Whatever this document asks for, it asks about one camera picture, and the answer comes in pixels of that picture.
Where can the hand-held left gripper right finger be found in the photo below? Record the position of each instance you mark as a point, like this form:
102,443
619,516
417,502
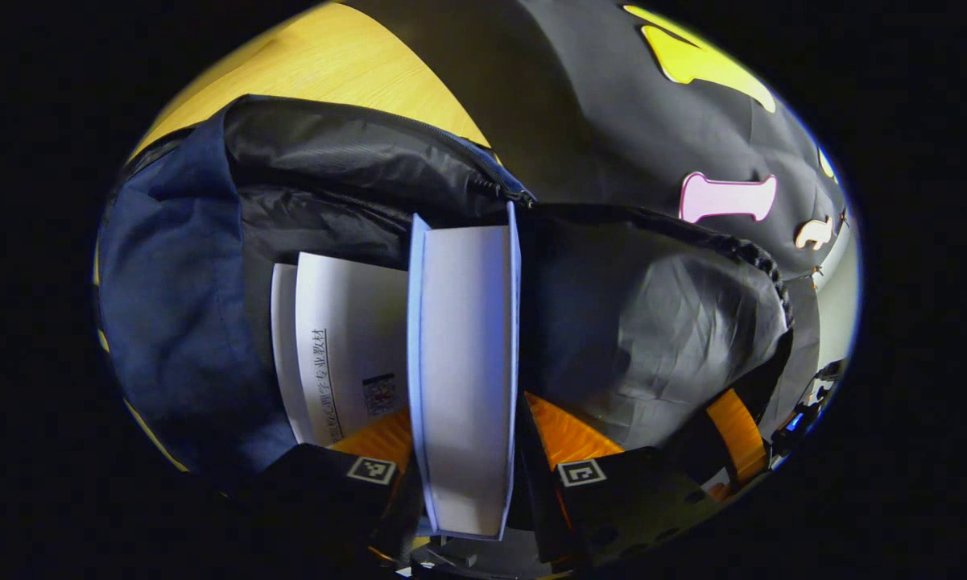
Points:
628,507

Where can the navy blue schoolbag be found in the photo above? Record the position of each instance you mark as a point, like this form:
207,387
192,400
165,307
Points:
652,322

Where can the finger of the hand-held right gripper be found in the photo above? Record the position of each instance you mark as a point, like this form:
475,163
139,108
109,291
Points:
737,435

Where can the white book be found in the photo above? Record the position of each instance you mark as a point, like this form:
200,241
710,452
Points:
346,346
463,362

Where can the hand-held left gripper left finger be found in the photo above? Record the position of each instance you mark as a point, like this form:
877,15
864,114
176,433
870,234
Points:
322,491

